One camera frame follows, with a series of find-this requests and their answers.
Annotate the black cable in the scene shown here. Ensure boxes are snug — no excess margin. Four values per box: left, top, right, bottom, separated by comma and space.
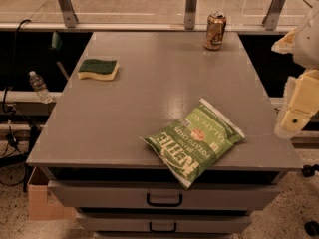
0, 18, 43, 187

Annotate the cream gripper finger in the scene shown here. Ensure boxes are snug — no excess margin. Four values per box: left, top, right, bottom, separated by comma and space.
274, 109, 310, 138

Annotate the green and yellow sponge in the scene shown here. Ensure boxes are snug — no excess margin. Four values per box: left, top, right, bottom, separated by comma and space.
78, 59, 119, 81

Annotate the orange soda can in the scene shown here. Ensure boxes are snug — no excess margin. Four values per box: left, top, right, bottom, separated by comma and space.
204, 11, 227, 51

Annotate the grey upper drawer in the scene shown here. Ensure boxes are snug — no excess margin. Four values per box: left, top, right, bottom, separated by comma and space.
49, 180, 279, 211

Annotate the metal railing bracket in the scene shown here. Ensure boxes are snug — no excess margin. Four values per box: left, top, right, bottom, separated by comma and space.
184, 0, 197, 30
262, 0, 286, 31
58, 0, 79, 28

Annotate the middle metal railing bracket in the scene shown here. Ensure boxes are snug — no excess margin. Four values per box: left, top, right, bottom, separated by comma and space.
184, 0, 197, 30

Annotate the cardboard box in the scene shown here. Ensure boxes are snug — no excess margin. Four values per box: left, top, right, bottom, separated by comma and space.
28, 167, 76, 221

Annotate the grey drawer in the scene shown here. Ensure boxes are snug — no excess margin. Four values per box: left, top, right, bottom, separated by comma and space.
76, 213, 250, 234
49, 180, 279, 211

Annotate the grey lower drawer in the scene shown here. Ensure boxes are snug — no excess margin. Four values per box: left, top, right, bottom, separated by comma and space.
76, 213, 250, 234

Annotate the clear plastic water bottle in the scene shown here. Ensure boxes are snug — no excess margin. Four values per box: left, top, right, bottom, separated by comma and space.
29, 71, 52, 104

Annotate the left metal railing bracket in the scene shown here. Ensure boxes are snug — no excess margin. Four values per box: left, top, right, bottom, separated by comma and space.
58, 0, 79, 28

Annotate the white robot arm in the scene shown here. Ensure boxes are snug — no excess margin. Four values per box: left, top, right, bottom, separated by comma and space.
271, 5, 319, 138

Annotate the green handled tool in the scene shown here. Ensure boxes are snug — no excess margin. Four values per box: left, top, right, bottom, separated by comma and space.
49, 31, 69, 80

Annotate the black caster wheel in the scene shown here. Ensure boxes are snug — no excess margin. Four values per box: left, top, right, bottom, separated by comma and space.
304, 221, 319, 237

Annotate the right metal railing bracket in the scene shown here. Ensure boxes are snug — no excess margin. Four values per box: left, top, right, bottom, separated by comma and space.
262, 0, 286, 31

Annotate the green potato chips bag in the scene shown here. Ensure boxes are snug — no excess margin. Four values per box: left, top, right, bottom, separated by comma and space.
143, 99, 245, 189

